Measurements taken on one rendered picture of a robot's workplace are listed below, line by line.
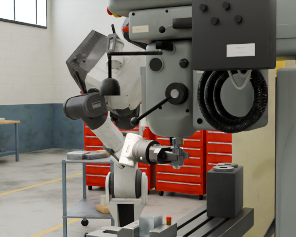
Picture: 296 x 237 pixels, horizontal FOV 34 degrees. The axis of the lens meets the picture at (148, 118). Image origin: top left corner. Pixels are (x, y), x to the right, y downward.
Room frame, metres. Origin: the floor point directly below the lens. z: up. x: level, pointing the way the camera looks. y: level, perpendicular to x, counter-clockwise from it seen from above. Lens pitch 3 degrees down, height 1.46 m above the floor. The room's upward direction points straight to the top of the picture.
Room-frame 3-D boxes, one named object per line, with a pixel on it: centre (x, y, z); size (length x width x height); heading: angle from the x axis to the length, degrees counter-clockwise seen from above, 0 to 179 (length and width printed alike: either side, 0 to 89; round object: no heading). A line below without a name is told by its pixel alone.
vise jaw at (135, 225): (1.52, 0.04, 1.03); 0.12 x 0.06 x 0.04; 152
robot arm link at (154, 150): (1.74, -0.03, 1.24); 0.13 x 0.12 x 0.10; 135
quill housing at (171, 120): (1.67, -0.10, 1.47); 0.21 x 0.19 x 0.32; 153
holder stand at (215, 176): (2.10, -0.33, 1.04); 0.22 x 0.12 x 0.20; 160
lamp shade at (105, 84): (1.69, 0.13, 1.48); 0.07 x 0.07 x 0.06
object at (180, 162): (1.67, -0.10, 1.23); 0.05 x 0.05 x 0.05
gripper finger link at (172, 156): (1.65, -0.08, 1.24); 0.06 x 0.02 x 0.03; 45
